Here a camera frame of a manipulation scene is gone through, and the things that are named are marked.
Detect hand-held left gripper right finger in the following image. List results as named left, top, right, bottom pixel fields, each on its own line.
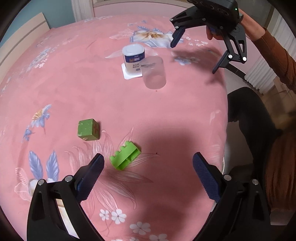
left=193, top=152, right=271, bottom=241

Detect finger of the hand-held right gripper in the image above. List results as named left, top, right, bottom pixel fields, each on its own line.
left=212, top=24, right=247, bottom=75
left=170, top=7, right=208, bottom=48

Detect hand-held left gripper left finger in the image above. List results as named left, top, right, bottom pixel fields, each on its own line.
left=26, top=153, right=105, bottom=241

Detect green toy brick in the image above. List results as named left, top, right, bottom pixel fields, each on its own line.
left=110, top=141, right=141, bottom=171

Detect clear plastic cup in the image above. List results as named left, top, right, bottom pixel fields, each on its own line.
left=140, top=56, right=167, bottom=90

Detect white blue jar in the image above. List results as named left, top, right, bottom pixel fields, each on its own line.
left=122, top=44, right=146, bottom=73

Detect person's right forearm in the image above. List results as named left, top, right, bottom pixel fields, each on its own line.
left=240, top=8, right=296, bottom=92

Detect person's right hand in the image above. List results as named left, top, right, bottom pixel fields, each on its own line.
left=206, top=25, right=223, bottom=42

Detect white radiator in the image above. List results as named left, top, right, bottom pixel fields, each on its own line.
left=245, top=56, right=277, bottom=94

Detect green wooden cube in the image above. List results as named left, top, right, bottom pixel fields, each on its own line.
left=77, top=119, right=100, bottom=141

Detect white square card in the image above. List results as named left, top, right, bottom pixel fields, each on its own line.
left=121, top=63, right=143, bottom=80

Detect pink floral blanket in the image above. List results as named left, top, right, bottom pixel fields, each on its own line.
left=0, top=14, right=229, bottom=241

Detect person's brown sweater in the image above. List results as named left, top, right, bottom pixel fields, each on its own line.
left=264, top=128, right=296, bottom=226

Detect cream bed headboard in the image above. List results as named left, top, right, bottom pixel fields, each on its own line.
left=0, top=13, right=51, bottom=78

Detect white ribbed wall trim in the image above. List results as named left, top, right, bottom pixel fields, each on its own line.
left=71, top=0, right=94, bottom=23

